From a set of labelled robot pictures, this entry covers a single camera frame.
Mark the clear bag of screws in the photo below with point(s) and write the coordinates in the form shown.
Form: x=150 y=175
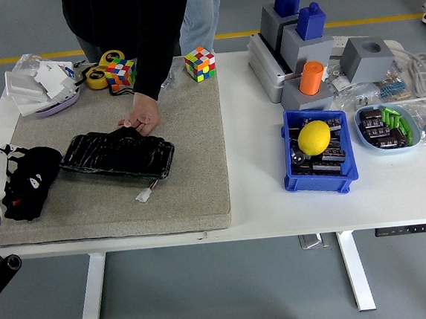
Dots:
x=172 y=77

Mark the yellow tape measure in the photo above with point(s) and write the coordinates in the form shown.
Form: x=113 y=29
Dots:
x=111 y=57
x=96 y=78

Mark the person in background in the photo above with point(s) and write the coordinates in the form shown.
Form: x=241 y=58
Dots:
x=200 y=15

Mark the grey junction box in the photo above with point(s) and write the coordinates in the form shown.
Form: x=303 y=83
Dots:
x=265 y=73

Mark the clear plastic bag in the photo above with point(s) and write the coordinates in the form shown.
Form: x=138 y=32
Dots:
x=27 y=62

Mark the black film-wrapped panel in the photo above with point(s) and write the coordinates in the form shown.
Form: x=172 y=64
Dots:
x=115 y=157

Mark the grey block with round hole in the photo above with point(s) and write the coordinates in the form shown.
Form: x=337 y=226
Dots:
x=365 y=62
x=312 y=100

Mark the black table control panel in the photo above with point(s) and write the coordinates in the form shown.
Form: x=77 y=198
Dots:
x=405 y=230

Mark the person's left forearm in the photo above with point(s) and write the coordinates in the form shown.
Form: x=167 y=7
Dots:
x=150 y=79

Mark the metal bracket under table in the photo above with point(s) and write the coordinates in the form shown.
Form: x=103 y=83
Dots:
x=311 y=241

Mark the purple tray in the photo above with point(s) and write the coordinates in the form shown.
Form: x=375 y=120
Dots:
x=59 y=105

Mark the small white adapter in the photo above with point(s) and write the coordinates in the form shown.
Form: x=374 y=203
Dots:
x=338 y=81

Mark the bag of blue resistors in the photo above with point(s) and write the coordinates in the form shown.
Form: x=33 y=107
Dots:
x=395 y=87

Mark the colourful puzzle cube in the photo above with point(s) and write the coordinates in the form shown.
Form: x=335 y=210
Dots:
x=121 y=72
x=200 y=64

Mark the white plastic box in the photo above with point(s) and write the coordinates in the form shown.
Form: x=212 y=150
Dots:
x=24 y=86

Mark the blue plastic bin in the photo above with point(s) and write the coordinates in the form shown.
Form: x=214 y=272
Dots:
x=323 y=183

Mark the green battery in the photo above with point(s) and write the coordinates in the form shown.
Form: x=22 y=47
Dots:
x=386 y=120
x=390 y=109
x=394 y=120
x=406 y=127

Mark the grey block with slot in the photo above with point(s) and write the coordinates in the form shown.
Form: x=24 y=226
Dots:
x=270 y=24
x=308 y=52

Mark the dark cylindrical capacitor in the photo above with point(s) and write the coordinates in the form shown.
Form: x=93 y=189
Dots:
x=334 y=155
x=392 y=139
x=298 y=156
x=370 y=114
x=370 y=124
x=376 y=132
x=334 y=124
x=327 y=167

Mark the grey-brown mat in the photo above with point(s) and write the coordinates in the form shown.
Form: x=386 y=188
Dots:
x=191 y=169

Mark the light blue dish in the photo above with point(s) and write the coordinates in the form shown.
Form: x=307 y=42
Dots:
x=391 y=150

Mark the person's left hand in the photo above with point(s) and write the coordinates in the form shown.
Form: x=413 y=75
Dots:
x=143 y=113

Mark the black rag with red patch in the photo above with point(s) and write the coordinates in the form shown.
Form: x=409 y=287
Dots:
x=45 y=159

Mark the clear bag with plug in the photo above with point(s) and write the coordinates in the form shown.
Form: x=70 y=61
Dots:
x=357 y=98

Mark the yellow lemon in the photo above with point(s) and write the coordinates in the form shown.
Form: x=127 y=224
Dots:
x=313 y=137

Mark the orange cylinder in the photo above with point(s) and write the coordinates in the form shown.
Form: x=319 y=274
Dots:
x=311 y=78

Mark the white table leg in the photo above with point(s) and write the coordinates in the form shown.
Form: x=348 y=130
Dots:
x=354 y=266
x=92 y=289

